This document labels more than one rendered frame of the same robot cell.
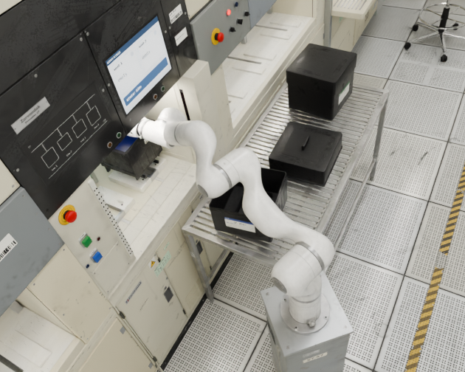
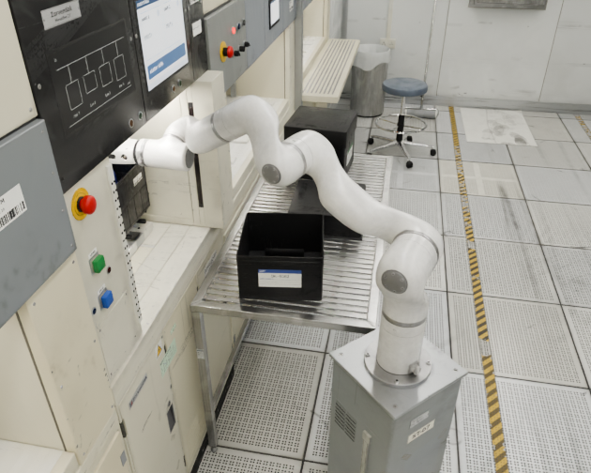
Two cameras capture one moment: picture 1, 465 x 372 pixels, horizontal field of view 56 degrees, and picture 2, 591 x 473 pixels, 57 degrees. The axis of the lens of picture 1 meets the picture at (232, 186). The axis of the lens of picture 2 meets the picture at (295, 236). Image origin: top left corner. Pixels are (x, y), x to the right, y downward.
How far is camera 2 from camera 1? 0.76 m
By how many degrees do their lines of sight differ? 25
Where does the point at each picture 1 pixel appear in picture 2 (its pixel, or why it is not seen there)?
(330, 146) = not seen: hidden behind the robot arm
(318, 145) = not seen: hidden behind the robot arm
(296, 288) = (419, 279)
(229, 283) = (234, 421)
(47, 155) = (71, 88)
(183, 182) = (184, 245)
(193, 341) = not seen: outside the picture
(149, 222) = (148, 291)
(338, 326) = (447, 371)
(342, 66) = (347, 120)
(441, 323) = (513, 413)
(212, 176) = (284, 149)
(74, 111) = (103, 45)
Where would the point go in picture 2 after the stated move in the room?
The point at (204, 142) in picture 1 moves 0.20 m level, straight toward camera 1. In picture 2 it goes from (266, 113) to (307, 141)
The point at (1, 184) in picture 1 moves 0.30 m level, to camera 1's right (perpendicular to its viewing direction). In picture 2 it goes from (18, 97) to (193, 74)
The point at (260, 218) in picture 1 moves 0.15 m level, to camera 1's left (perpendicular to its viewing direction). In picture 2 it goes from (353, 202) to (297, 215)
